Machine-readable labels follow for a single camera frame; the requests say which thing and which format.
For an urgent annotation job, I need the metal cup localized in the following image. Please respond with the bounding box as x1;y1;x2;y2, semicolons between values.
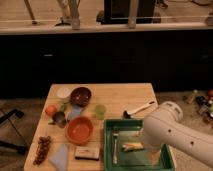
52;112;66;128

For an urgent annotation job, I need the blue plastic piece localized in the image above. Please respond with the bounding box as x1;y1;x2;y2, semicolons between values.
67;106;83;121

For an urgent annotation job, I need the yellow banana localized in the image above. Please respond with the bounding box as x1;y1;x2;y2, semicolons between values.
122;143;143;152

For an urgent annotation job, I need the orange bowl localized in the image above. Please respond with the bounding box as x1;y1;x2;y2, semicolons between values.
65;116;93;145

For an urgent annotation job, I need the orange fruit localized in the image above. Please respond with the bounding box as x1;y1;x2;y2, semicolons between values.
45;105;57;117

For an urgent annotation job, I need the light blue cloth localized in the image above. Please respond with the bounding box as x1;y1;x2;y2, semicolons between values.
49;144;68;171

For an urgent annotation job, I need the black chair base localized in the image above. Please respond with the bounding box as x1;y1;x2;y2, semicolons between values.
0;108;28;156

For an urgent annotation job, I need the dark red bowl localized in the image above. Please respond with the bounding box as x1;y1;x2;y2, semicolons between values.
70;87;92;107

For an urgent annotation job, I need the white cup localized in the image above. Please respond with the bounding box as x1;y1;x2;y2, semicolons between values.
56;87;71;103

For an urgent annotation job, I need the silver fork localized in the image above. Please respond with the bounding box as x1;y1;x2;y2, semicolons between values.
113;127;119;164

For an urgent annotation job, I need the green plastic tray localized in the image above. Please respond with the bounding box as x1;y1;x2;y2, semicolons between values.
104;119;175;171

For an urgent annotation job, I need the green translucent cup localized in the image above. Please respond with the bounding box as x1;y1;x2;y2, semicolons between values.
95;105;106;120

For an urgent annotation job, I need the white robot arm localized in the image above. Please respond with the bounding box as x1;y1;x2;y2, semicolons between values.
139;101;213;168

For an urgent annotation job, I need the wooden table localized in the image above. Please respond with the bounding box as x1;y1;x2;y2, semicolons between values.
24;83;158;171

